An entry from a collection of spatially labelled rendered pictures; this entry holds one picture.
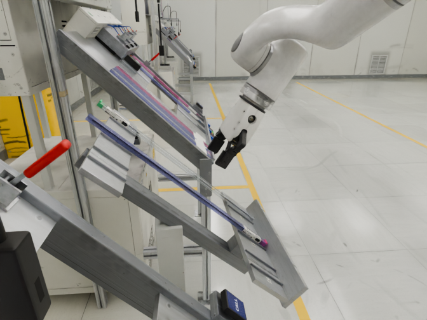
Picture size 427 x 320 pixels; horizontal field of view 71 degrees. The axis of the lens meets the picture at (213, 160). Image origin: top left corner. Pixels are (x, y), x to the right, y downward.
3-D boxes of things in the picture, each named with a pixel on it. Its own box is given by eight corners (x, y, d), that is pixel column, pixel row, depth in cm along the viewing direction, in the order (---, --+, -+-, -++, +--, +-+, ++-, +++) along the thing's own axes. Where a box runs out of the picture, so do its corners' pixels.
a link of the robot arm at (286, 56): (249, 84, 66) (280, 105, 69) (286, 28, 62) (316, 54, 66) (238, 77, 73) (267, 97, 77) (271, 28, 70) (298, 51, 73)
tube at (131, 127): (96, 105, 66) (99, 101, 66) (97, 103, 67) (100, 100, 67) (251, 221, 85) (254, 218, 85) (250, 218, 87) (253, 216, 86)
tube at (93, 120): (262, 243, 77) (265, 240, 76) (263, 247, 75) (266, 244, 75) (86, 117, 57) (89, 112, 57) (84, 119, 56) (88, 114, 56)
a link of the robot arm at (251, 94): (281, 106, 69) (273, 117, 70) (267, 97, 77) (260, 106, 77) (253, 87, 66) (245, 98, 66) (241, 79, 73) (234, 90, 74)
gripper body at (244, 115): (274, 113, 69) (246, 153, 72) (259, 102, 78) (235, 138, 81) (250, 96, 66) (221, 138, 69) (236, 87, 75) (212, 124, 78)
